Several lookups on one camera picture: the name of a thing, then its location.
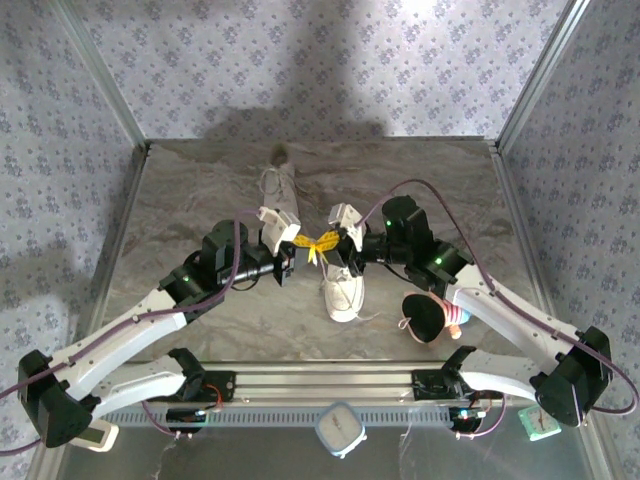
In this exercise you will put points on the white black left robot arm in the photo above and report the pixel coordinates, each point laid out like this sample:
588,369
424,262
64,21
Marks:
125,340

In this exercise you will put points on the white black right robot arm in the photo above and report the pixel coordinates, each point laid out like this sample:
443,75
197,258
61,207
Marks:
505,310

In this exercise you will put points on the plush doll with black hat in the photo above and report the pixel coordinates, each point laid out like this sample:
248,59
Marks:
425,317

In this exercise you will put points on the black controller board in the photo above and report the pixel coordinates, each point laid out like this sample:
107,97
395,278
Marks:
467,417
185,417

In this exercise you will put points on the blue-rimmed square white clock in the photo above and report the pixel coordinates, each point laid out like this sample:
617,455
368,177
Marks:
340,425

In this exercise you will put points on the white digital timer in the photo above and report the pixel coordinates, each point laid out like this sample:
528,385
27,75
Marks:
102,437

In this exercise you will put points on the green alarm clock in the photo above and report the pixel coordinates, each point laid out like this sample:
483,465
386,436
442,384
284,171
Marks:
535,426

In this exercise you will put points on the aluminium table edge rail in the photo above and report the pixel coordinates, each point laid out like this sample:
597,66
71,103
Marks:
126,202
520,225

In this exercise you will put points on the aluminium mounting rail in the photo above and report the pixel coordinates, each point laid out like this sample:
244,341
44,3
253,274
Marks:
325,382

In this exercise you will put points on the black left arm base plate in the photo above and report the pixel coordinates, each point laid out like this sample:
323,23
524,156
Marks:
227,387

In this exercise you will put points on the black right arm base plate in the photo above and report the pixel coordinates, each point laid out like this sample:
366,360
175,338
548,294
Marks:
425,387

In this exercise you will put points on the aluminium frame post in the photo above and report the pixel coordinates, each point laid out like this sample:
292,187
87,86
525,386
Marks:
552,50
105,75

